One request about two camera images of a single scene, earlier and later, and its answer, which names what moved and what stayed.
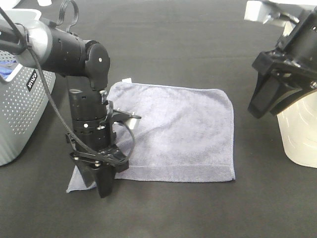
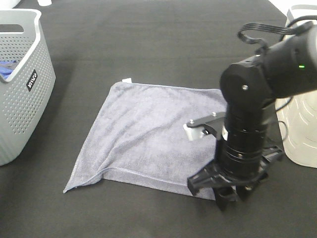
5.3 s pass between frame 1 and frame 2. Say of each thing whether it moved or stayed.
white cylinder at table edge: stayed
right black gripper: moved
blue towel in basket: stayed
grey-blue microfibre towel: moved
